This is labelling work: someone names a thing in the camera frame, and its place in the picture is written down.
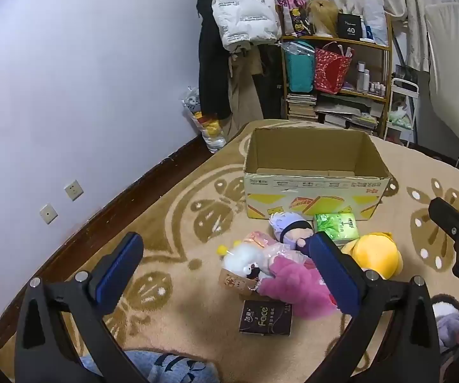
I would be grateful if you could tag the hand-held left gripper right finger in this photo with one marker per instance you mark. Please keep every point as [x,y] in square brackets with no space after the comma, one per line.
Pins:
[333,271]

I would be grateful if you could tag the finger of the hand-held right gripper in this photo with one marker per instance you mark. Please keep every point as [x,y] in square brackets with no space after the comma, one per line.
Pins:
[450,217]

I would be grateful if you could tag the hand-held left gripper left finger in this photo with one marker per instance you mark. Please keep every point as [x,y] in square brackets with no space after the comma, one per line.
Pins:
[117,265]

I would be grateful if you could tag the pink plush bear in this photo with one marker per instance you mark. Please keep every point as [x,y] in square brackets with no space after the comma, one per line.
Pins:
[297,287]

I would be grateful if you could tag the yellow plush toy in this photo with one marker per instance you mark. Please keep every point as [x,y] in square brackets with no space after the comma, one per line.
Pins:
[375,257]

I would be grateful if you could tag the green tissue pack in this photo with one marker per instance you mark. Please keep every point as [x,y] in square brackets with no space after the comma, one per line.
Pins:
[336,226]

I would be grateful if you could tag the purple-haired plush doll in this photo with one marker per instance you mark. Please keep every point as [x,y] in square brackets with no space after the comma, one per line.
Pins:
[293,229]

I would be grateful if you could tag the pink tissue pack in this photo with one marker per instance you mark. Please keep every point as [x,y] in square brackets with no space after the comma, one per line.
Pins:
[259,240]

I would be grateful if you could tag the black tissue pack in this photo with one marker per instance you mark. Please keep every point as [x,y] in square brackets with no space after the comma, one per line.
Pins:
[265,318]

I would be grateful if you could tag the white fluffy plush toy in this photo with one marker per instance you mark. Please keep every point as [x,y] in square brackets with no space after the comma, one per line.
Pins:
[240,261]

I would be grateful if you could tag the yellow printed cardboard box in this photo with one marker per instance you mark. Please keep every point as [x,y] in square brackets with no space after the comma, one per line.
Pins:
[313,175]

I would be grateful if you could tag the beige patterned carpet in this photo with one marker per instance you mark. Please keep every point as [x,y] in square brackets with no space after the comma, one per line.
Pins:
[173,255]

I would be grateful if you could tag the lavender fleece cloth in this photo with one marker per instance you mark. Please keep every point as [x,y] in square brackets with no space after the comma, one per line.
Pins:
[448,319]

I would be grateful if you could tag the brown paper tag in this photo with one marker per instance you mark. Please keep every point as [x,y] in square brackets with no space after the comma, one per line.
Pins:
[235,281]

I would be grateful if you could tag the blue printed fleece cloth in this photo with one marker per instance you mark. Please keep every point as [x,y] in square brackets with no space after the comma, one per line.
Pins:
[173,367]

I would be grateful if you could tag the white metal stool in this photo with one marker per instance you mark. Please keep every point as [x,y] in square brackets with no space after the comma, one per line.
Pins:
[402,107]

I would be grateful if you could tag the white bedding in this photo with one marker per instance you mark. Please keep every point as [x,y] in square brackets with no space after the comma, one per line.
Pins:
[456,68]

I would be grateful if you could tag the row of small bottles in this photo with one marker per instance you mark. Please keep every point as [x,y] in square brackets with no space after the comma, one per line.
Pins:
[377,87]

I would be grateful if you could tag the wooden shelf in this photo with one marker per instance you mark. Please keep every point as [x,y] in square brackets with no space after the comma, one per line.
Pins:
[387,68]

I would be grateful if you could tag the plastic bag of toys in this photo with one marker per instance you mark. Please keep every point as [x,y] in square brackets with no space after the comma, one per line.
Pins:
[205,123]

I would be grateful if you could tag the stack of books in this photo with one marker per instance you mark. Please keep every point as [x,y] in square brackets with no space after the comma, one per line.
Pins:
[301,107]

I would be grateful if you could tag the white bottle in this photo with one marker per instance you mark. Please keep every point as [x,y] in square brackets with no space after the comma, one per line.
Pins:
[361,75]

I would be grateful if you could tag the red patterned bag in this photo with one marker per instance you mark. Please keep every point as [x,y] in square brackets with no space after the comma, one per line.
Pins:
[331,70]

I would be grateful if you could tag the beige coat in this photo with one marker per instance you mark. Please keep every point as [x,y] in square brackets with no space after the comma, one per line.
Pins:
[241,91]

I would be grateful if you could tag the teal bag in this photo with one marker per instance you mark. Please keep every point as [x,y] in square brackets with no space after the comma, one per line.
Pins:
[299,72]

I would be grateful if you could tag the white paper bag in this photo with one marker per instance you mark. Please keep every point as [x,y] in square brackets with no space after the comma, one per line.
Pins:
[375,20]

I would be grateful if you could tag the black box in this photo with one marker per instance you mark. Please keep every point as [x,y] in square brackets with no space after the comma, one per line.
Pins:
[349,27]

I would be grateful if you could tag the black coat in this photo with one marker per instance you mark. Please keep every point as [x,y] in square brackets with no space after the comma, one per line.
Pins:
[211,68]

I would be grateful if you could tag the blonde wig head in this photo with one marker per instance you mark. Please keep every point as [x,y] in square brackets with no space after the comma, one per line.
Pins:
[323,18]

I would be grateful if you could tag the colourful printed bag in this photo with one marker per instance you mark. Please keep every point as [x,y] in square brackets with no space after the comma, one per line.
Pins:
[297,16]

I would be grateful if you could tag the white puffer jacket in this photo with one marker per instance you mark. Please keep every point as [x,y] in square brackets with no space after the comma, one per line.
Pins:
[241,12]

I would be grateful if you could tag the white wall socket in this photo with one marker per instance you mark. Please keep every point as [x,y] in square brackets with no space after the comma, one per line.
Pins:
[48,214]
[73,190]

